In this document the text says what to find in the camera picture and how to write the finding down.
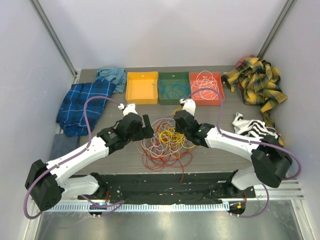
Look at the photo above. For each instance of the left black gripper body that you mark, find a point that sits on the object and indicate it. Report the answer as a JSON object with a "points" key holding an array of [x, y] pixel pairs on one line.
{"points": [[137, 136]]}

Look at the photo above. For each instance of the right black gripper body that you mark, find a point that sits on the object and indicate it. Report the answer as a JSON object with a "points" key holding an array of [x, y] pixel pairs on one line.
{"points": [[177, 128]]}

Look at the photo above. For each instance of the yellow plastic bin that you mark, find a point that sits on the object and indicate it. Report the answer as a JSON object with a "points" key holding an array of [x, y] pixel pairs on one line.
{"points": [[142, 88]]}

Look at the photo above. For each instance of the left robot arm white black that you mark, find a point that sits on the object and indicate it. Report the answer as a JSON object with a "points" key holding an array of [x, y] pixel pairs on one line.
{"points": [[48, 183]]}

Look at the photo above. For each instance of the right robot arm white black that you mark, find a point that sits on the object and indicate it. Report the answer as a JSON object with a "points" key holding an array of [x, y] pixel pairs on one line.
{"points": [[269, 163]]}

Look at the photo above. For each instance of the green plastic bin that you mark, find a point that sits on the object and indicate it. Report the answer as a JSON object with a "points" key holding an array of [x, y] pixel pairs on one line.
{"points": [[173, 86]]}

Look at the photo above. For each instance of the red plastic bin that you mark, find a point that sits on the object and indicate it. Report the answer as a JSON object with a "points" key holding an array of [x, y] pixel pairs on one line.
{"points": [[206, 79]]}

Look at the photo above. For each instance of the light blue cloth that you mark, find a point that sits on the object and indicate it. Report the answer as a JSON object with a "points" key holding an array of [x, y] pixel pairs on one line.
{"points": [[115, 75]]}

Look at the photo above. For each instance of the blue plaid cloth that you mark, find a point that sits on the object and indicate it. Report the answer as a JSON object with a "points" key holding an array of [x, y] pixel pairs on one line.
{"points": [[70, 116]]}

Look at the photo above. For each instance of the black white striped cloth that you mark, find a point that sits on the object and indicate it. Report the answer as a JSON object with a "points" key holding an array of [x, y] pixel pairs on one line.
{"points": [[254, 128]]}

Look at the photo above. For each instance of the grey folded cloth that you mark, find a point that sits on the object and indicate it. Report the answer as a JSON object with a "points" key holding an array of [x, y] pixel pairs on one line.
{"points": [[62, 145]]}

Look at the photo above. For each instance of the pink cloth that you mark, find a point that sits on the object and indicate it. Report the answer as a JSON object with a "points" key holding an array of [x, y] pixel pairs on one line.
{"points": [[240, 62]]}

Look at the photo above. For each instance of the yellow plaid shirt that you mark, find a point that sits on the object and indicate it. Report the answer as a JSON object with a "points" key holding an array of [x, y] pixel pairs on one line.
{"points": [[259, 83]]}

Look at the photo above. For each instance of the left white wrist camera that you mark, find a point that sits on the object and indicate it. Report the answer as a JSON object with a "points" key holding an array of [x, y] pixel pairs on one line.
{"points": [[127, 109]]}

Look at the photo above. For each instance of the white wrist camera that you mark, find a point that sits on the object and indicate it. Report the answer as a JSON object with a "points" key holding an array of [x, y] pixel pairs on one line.
{"points": [[188, 105], [127, 109]]}

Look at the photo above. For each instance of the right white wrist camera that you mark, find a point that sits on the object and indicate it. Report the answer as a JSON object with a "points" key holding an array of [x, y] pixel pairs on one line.
{"points": [[188, 105]]}

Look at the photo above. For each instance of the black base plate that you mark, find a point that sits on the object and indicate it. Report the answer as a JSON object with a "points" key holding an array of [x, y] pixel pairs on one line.
{"points": [[171, 188]]}

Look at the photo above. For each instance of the slotted cable duct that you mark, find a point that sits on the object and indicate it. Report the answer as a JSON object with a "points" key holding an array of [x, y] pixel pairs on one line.
{"points": [[126, 208]]}

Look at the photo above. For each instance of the left aluminium frame post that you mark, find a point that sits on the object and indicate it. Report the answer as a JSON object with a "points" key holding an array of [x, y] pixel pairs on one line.
{"points": [[53, 35]]}

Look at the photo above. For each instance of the aluminium frame post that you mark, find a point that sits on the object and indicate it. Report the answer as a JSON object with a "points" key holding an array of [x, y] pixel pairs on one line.
{"points": [[53, 35], [280, 19]]}

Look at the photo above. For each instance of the right aluminium frame post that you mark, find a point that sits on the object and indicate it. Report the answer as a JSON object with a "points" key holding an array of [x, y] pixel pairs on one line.
{"points": [[280, 19]]}

